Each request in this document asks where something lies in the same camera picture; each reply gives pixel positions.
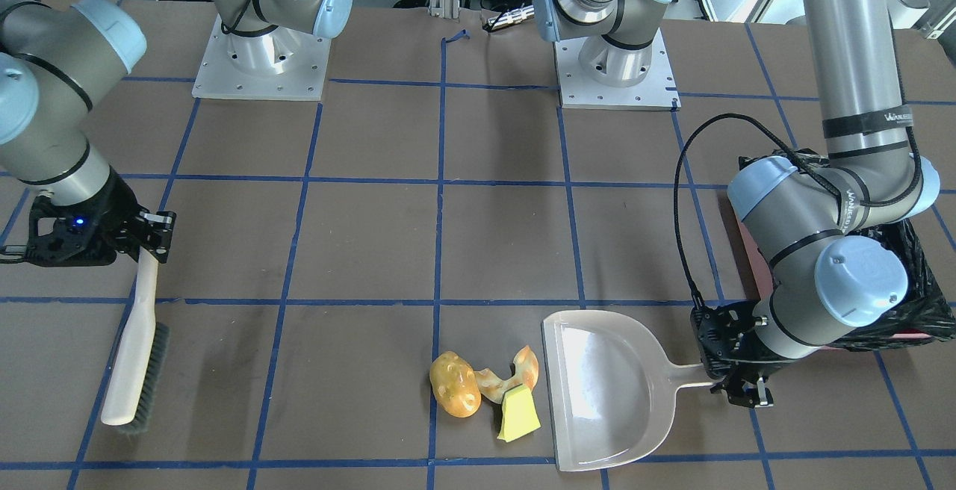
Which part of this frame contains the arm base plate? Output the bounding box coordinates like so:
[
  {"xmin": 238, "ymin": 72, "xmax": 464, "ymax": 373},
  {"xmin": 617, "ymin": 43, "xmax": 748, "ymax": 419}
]
[
  {"xmin": 192, "ymin": 17, "xmax": 332, "ymax": 102},
  {"xmin": 553, "ymin": 30, "xmax": 682, "ymax": 111}
]

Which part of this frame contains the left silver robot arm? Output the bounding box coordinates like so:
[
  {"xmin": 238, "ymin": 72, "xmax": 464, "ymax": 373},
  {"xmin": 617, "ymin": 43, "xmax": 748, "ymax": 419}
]
[{"xmin": 689, "ymin": 0, "xmax": 941, "ymax": 409}]

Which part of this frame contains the pink bin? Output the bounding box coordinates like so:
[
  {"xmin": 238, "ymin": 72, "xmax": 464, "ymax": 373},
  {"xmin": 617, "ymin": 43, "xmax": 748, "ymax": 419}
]
[{"xmin": 719, "ymin": 195, "xmax": 946, "ymax": 351}]

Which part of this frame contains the yellow sponge piece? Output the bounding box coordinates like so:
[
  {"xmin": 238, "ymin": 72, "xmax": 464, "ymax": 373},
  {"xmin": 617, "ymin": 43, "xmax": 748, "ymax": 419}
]
[{"xmin": 497, "ymin": 385, "xmax": 541, "ymax": 443}]

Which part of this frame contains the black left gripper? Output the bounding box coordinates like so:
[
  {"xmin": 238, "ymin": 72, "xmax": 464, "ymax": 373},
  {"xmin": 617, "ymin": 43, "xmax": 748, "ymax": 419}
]
[{"xmin": 690, "ymin": 302, "xmax": 775, "ymax": 409}]

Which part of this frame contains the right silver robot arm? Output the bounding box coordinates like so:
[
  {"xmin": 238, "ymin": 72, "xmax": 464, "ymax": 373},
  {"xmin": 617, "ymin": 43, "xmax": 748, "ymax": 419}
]
[{"xmin": 1, "ymin": 0, "xmax": 354, "ymax": 267}]

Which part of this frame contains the beige hand brush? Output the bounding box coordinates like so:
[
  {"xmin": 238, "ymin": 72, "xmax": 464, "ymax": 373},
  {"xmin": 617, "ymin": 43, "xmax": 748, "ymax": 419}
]
[{"xmin": 100, "ymin": 249, "xmax": 170, "ymax": 435}]

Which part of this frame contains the beige plastic dustpan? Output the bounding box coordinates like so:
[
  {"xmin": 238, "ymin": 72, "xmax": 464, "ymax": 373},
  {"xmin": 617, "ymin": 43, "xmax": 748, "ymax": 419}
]
[{"xmin": 541, "ymin": 309, "xmax": 714, "ymax": 472}]

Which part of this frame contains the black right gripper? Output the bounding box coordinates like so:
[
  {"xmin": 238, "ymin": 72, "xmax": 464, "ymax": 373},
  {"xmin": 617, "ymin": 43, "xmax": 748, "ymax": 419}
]
[{"xmin": 0, "ymin": 169, "xmax": 177, "ymax": 267}]

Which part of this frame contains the croissant bread piece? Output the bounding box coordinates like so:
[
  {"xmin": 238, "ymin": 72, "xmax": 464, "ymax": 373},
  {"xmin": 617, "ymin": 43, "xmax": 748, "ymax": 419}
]
[{"xmin": 474, "ymin": 346, "xmax": 540, "ymax": 404}]

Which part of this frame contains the black trash bag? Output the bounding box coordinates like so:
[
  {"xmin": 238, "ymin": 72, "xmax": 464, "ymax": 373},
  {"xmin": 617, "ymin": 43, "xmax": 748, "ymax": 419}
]
[{"xmin": 727, "ymin": 151, "xmax": 954, "ymax": 359}]

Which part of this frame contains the yellow potato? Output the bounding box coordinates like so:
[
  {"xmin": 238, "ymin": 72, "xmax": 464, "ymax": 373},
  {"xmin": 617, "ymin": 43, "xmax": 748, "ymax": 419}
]
[{"xmin": 428, "ymin": 351, "xmax": 482, "ymax": 418}]

